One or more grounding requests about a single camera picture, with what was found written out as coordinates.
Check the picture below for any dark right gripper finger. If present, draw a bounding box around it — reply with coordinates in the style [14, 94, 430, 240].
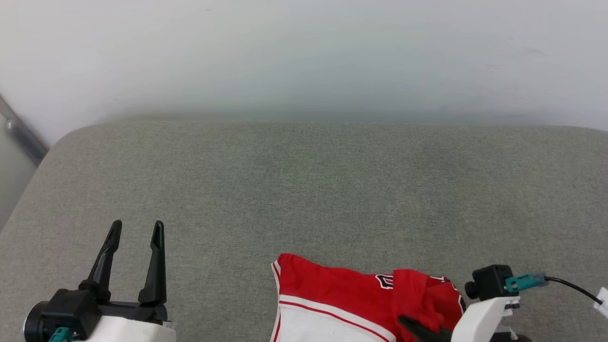
[398, 316, 452, 342]

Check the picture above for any red and white basketball jersey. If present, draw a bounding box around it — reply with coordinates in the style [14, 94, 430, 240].
[270, 253, 468, 342]

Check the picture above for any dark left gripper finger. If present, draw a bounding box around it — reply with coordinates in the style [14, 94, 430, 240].
[78, 220, 123, 303]
[138, 220, 168, 305]

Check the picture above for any grey metal bar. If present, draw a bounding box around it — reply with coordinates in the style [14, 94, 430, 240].
[0, 94, 49, 167]

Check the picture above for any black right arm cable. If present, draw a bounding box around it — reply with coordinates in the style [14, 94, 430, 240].
[544, 277, 604, 304]

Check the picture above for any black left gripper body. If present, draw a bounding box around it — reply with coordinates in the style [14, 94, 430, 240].
[24, 287, 169, 342]

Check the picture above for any teal right camera connector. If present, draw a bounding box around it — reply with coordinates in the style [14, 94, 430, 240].
[504, 273, 548, 293]

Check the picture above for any grey fabric sofa cushion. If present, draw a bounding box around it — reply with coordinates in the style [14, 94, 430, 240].
[0, 121, 608, 342]

